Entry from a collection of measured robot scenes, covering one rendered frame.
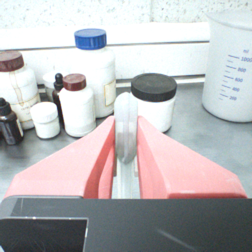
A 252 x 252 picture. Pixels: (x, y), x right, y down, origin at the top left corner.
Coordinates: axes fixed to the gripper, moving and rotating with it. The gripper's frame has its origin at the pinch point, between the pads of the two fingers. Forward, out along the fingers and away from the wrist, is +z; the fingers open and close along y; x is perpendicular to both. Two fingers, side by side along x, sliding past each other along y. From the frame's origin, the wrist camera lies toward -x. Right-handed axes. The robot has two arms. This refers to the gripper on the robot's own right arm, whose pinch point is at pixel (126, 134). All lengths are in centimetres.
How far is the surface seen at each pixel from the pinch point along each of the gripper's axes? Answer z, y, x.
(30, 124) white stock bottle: 18.9, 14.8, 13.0
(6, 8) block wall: 34.4, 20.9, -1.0
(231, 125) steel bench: 20.4, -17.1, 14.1
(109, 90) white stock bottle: 22.9, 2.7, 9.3
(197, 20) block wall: 40.3, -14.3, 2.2
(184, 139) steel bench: 16.7, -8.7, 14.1
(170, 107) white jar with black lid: 18.5, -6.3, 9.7
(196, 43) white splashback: 35.7, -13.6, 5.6
